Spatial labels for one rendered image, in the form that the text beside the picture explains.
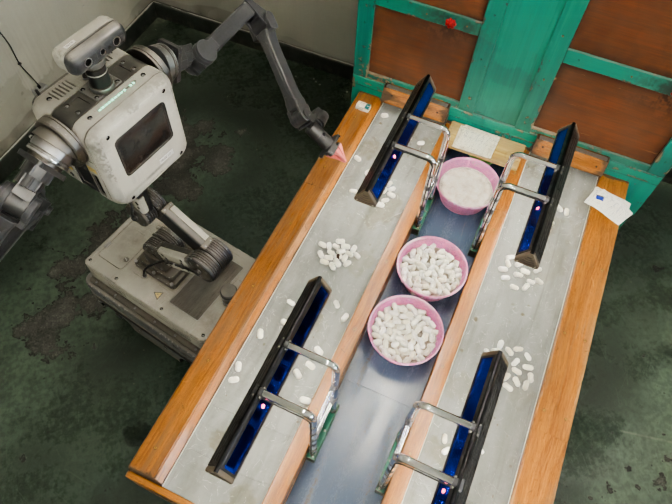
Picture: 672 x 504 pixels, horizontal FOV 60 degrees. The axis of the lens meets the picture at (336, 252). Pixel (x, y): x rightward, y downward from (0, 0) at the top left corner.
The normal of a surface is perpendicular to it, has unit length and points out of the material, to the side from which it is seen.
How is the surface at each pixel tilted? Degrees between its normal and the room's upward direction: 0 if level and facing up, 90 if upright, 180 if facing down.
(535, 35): 90
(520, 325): 0
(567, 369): 0
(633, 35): 90
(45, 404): 0
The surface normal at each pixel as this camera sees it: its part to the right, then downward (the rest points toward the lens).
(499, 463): 0.04, -0.52
